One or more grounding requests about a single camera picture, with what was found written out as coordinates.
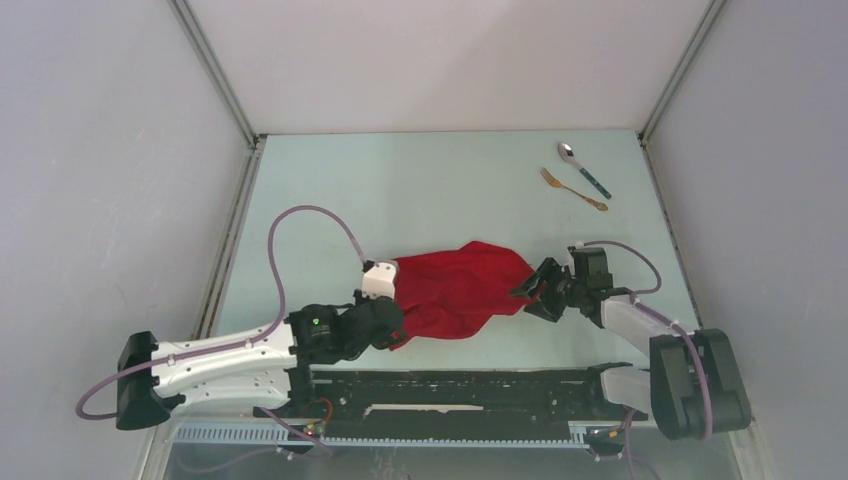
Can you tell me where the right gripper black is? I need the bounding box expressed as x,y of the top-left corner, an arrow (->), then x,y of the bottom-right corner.
508,257 -> 585,323

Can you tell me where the red cloth napkin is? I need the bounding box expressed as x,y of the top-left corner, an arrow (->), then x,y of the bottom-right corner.
390,241 -> 535,351

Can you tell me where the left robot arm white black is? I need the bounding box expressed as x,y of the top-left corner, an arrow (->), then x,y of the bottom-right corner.
116,297 -> 406,431

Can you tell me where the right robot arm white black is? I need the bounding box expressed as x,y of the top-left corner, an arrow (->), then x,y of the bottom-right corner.
510,240 -> 753,440

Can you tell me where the gold fork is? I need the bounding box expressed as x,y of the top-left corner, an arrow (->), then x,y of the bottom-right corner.
540,168 -> 609,212

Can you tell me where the left corner aluminium profile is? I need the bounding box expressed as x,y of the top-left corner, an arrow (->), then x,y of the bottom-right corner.
169,0 -> 265,339

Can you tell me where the corner aluminium profile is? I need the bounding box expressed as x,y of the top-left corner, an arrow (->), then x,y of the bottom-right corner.
169,0 -> 265,339
637,0 -> 730,325

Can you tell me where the right corner aluminium profile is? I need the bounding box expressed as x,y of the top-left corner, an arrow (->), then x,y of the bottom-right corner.
637,0 -> 730,325

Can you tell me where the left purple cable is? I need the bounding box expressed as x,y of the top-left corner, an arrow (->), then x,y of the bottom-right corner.
74,205 -> 369,421

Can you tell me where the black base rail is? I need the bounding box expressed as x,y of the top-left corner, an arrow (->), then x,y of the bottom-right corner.
274,365 -> 626,443

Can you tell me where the silver spoon blue handle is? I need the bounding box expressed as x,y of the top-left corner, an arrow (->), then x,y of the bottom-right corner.
557,142 -> 612,200

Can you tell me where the aluminium frame rail front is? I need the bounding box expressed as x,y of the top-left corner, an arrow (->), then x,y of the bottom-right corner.
135,410 -> 763,480

